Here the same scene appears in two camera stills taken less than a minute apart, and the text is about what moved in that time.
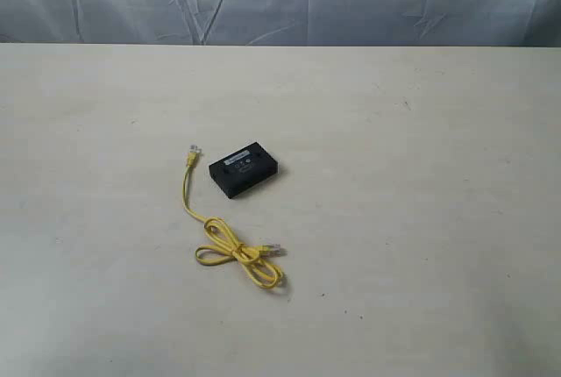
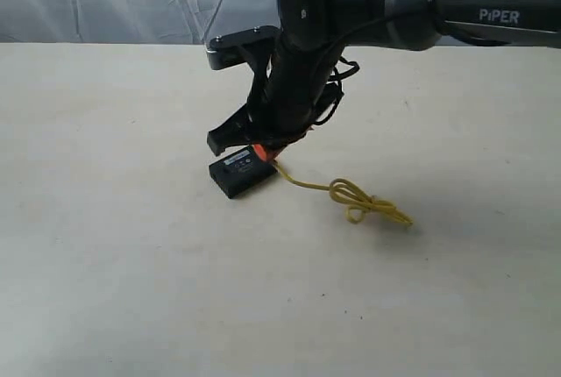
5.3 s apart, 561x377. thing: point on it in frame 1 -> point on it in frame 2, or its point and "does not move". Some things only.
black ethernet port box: [235, 173] does not move
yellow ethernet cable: [250, 256] -> [347, 191]
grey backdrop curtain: [308, 1] does not move
